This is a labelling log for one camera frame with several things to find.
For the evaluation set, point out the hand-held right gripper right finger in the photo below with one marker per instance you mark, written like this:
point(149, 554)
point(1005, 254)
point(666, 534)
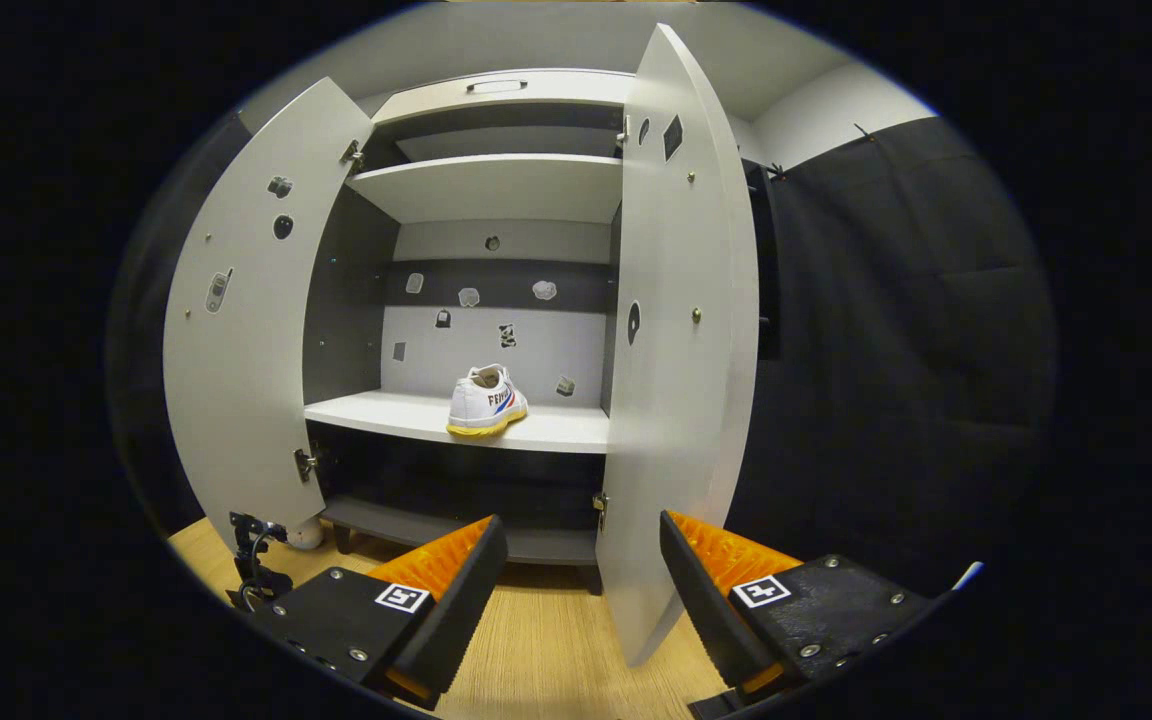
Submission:
point(701, 600)

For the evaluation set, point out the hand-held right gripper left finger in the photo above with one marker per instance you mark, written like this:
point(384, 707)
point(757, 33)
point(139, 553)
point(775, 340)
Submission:
point(456, 610)

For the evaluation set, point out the white shoe cabinet door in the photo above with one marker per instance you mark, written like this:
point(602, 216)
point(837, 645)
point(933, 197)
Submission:
point(246, 400)
point(676, 450)

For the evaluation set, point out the white canvas shoe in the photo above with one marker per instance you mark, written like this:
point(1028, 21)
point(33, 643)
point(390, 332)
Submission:
point(481, 410)

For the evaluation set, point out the white cabinet shelf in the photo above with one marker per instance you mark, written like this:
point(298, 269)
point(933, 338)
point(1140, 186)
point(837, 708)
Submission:
point(496, 190)
point(386, 415)

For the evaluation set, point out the white cabinet drawer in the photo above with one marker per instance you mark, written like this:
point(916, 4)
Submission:
point(576, 95)

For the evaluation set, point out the white round object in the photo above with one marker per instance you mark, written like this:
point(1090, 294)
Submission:
point(306, 536)

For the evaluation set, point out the black backdrop cloth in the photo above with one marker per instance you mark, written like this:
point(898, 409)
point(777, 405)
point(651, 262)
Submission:
point(886, 350)

